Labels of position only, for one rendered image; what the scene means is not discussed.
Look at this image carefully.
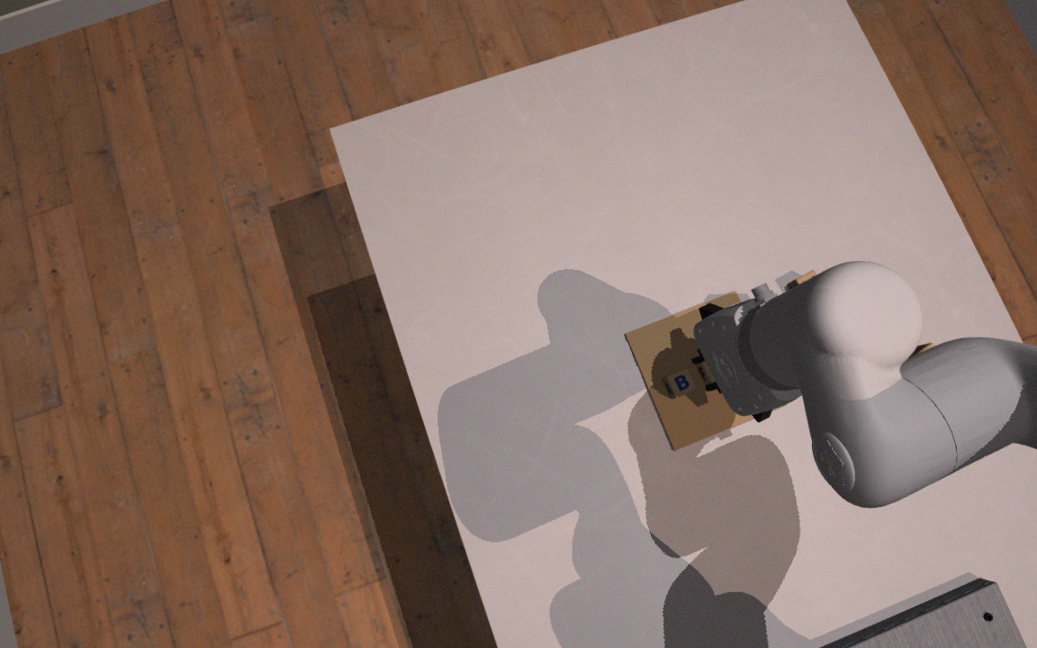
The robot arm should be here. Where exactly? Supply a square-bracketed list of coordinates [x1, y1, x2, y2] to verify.
[737, 261, 1037, 509]

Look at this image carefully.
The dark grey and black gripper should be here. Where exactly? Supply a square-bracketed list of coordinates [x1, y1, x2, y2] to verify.
[691, 298, 802, 422]

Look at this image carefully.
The tan square mat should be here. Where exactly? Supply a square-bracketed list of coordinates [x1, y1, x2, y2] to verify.
[625, 291, 754, 451]

